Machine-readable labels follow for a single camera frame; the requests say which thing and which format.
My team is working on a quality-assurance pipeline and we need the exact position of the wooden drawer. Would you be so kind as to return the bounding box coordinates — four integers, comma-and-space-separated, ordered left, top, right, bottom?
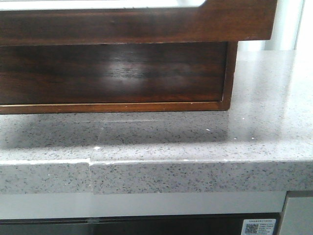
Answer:
0, 0, 277, 46
0, 41, 228, 105

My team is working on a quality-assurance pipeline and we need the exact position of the dark wooden drawer cabinet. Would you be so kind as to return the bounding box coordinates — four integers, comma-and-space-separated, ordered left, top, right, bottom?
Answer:
0, 40, 239, 115

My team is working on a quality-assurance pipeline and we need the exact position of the black appliance under counter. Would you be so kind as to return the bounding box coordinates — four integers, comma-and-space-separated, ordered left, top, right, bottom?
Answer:
0, 213, 280, 235

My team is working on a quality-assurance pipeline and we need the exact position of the white QR code label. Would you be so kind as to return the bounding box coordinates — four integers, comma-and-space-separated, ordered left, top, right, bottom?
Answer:
241, 219, 276, 235

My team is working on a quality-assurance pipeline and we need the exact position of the white cabinet door panel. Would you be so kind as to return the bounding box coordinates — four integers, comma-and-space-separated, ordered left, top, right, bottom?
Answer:
279, 191, 313, 235

